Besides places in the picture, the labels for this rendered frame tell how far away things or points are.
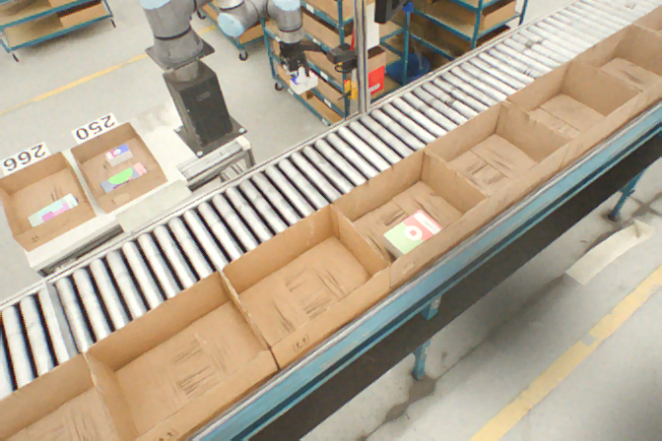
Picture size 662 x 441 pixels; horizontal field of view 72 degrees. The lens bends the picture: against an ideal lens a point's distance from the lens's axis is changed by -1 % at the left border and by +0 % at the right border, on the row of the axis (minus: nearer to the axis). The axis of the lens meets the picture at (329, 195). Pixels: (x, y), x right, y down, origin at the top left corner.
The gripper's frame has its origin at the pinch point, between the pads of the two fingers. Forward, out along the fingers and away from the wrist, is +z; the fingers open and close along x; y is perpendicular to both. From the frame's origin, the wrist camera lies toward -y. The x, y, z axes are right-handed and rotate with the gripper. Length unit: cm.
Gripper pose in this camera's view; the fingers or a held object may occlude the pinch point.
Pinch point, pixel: (303, 80)
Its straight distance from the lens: 192.8
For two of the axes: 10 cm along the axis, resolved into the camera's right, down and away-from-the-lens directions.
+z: 0.8, 6.4, 7.6
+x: 5.8, 6.0, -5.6
